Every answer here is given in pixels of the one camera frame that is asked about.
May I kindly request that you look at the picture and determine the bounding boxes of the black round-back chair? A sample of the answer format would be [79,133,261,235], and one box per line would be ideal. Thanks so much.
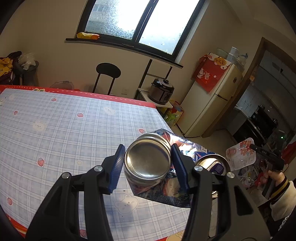
[92,62,122,96]

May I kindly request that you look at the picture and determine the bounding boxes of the yellow snack packet on sill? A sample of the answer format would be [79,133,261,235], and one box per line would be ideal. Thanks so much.
[76,32,100,40]

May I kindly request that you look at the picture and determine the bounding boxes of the person's right hand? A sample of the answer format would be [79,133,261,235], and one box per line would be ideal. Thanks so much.
[258,170,285,186]

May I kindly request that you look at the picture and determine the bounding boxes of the black framed window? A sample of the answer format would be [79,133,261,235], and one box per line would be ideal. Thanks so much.
[65,1,205,68]

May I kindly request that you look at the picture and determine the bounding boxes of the cream two-door refrigerator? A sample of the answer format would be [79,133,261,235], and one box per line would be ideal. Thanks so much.
[177,64,242,138]

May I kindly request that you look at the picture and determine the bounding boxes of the small white side table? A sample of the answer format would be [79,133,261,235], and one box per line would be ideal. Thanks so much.
[136,87,174,117]

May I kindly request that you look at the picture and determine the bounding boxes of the yellow snack bags pile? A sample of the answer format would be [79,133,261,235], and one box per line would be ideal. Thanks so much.
[0,57,13,76]

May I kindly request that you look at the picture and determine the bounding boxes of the right forearm white sleeve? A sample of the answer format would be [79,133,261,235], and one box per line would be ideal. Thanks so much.
[270,177,295,230]

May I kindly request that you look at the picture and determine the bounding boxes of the blue plaid plastic tablecloth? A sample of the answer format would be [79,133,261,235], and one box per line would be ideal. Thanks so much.
[0,88,219,239]

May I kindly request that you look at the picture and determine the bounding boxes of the black kitchen stove counter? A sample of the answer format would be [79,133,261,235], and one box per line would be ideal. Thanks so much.
[228,104,278,147]

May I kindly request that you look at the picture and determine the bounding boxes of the pink floral packaging card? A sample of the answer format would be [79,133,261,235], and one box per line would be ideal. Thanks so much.
[226,138,256,171]

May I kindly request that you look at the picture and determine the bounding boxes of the crushed blue silver can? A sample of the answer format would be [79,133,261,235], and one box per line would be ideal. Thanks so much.
[124,128,230,208]

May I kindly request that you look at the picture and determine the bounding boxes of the red festive cloth on fridge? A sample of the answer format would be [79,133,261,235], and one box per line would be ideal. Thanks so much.
[192,52,231,93]

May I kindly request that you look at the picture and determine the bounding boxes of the colourful bags beside table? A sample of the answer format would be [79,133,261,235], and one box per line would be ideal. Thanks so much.
[164,100,184,127]

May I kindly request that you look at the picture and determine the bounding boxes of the electric pressure cooker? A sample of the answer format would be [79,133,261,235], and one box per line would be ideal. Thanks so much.
[148,78,175,104]

